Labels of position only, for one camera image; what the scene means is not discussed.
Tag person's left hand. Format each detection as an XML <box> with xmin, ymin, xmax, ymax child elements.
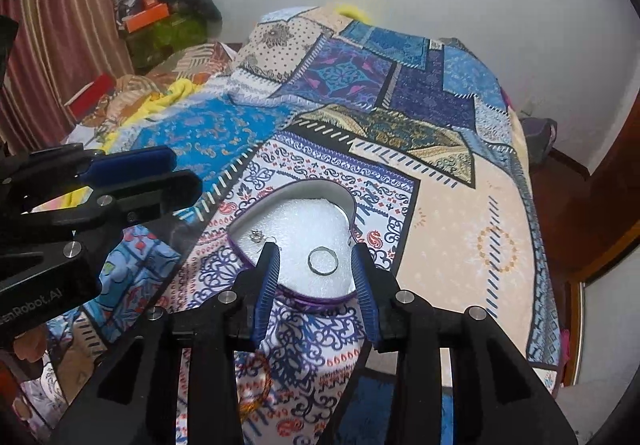
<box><xmin>12</xmin><ymin>320</ymin><xmax>51</xmax><ymax>373</ymax></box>

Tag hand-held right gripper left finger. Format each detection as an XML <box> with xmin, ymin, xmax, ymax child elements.
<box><xmin>50</xmin><ymin>241</ymin><xmax>283</xmax><ymax>445</ymax></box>

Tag yellow cloth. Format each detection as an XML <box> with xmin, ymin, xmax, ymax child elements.
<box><xmin>100</xmin><ymin>78</ymin><xmax>197</xmax><ymax>146</ymax></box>

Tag orange box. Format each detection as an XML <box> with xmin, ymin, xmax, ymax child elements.
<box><xmin>125</xmin><ymin>2</ymin><xmax>171</xmax><ymax>33</ymax></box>

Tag green printed bundle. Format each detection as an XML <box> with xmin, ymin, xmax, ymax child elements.
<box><xmin>125</xmin><ymin>15</ymin><xmax>211</xmax><ymax>72</ymax></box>

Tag silver ring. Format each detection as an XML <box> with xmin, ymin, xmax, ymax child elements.
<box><xmin>308</xmin><ymin>247</ymin><xmax>340</xmax><ymax>276</ymax></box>

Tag patchwork printed blanket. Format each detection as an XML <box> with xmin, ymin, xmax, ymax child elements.
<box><xmin>45</xmin><ymin>5</ymin><xmax>566</xmax><ymax>445</ymax></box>

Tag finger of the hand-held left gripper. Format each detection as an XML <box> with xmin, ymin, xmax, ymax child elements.
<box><xmin>0</xmin><ymin>145</ymin><xmax>177</xmax><ymax>196</ymax></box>
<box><xmin>20</xmin><ymin>170</ymin><xmax>203</xmax><ymax>237</ymax></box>

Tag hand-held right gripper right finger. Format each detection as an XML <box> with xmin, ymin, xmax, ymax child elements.
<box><xmin>350</xmin><ymin>242</ymin><xmax>581</xmax><ymax>445</ymax></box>

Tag wooden wardrobe with white door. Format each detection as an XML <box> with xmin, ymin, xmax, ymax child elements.
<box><xmin>565</xmin><ymin>165</ymin><xmax>640</xmax><ymax>396</ymax></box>

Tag striped brown curtain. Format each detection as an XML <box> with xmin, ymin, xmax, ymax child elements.
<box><xmin>0</xmin><ymin>0</ymin><xmax>136</xmax><ymax>151</ymax></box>

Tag pile of striped clothes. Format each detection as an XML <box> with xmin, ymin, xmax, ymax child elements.
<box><xmin>65</xmin><ymin>42</ymin><xmax>236</xmax><ymax>146</ymax></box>

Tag purple heart-shaped jewelry box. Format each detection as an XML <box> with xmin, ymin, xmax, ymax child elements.
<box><xmin>229</xmin><ymin>180</ymin><xmax>360</xmax><ymax>313</ymax></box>

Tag red and white box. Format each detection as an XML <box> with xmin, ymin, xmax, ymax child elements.
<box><xmin>65</xmin><ymin>72</ymin><xmax>118</xmax><ymax>119</ymax></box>

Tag silver earrings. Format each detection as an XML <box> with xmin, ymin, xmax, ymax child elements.
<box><xmin>247</xmin><ymin>229</ymin><xmax>281</xmax><ymax>252</ymax></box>

